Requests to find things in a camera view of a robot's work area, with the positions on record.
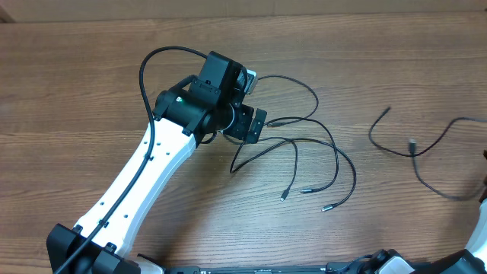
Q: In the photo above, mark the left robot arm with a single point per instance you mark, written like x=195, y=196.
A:
x=199, y=105

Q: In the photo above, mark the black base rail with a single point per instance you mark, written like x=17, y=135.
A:
x=333, y=267

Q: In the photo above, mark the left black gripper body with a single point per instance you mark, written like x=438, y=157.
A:
x=240, y=126

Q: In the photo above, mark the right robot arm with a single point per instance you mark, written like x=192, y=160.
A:
x=470, y=260

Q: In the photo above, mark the cardboard back panel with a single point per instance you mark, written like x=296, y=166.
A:
x=28, y=11

